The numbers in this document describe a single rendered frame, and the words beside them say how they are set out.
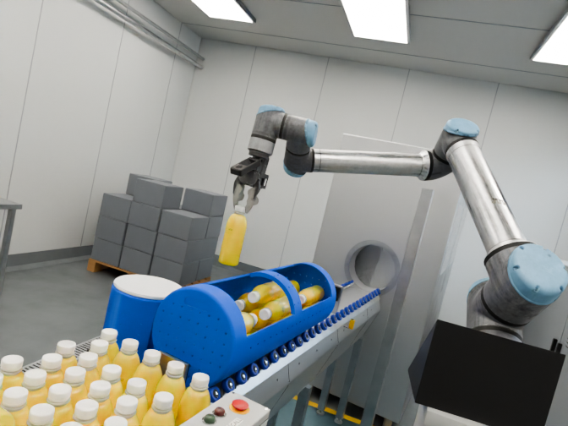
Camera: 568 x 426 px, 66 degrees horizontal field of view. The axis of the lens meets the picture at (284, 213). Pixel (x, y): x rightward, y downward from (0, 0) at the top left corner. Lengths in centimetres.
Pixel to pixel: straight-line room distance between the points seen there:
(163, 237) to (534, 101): 487
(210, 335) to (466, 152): 101
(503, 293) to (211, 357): 80
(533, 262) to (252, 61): 614
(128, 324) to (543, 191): 554
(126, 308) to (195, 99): 578
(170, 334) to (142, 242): 385
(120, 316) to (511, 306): 132
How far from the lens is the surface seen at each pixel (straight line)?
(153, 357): 114
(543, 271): 131
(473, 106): 645
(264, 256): 668
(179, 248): 491
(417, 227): 244
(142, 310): 176
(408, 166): 171
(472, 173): 154
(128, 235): 526
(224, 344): 125
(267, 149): 151
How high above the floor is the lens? 159
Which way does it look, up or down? 5 degrees down
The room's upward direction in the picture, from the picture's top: 13 degrees clockwise
